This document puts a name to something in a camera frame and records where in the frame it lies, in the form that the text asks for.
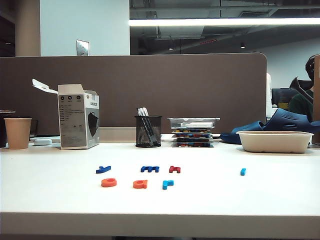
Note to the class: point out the dark computer monitor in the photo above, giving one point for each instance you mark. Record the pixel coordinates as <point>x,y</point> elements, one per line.
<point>281,96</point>

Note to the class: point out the light blue letter r magnet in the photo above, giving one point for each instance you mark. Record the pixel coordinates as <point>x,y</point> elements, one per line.
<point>165,185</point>

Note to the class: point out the dark lidded cup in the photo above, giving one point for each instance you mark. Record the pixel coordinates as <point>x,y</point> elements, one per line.
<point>2,130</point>

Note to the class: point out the red letter h magnet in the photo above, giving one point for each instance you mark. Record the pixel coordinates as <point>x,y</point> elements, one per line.
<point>173,170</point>

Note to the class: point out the clear capped black pen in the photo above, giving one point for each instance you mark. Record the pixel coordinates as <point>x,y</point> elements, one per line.
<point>145,111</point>
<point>140,111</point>

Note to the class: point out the brown wooden cabinet panel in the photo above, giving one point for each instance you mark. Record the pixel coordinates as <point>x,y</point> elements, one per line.
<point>316,100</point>

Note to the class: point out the metal wall switch plate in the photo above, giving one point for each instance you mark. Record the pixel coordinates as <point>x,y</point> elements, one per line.
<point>82,47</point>

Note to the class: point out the person in white shirt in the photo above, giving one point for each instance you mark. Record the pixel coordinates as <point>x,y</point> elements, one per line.
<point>268,95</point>

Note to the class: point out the long ceiling light strip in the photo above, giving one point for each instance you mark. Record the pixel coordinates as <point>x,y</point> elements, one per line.
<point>225,22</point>

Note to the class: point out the dark blue letter y magnet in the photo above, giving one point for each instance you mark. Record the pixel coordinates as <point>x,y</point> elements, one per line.
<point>102,170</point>

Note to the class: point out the black mesh pen holder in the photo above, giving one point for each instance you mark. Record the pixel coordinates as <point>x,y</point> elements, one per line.
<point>149,140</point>

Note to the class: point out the navy blue rubber slipper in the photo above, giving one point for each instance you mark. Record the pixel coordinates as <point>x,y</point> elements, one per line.
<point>247,130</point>
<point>289,122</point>

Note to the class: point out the orange letter a magnet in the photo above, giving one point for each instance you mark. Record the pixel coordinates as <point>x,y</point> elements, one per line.
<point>140,184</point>

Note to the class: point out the beige paper pulp bowl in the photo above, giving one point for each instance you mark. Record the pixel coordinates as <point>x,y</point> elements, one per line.
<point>274,142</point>

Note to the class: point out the dark blue letter m magnet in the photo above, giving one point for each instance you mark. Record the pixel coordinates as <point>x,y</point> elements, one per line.
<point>149,169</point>

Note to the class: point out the brown desk partition panel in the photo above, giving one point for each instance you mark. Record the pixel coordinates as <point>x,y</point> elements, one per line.
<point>50,70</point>

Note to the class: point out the white grey mask box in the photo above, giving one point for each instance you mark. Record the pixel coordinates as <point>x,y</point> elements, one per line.
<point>72,120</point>

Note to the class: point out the light blue letter l magnet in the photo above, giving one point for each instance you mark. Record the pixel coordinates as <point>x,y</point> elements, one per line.
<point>243,172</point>

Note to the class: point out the person in green top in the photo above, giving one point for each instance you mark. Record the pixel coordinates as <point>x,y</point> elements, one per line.
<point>300,105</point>

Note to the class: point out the orange letter o magnet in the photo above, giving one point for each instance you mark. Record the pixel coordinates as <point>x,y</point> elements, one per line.
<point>108,182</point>

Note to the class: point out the clear plastic tray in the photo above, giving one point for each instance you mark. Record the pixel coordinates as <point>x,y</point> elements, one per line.
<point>174,122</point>

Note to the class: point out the brown paper cup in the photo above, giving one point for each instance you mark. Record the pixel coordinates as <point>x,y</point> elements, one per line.
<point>17,132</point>

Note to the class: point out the teal magnet letter card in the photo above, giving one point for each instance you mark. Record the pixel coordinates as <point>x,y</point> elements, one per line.
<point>192,140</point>
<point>192,130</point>
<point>192,144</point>
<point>192,135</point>

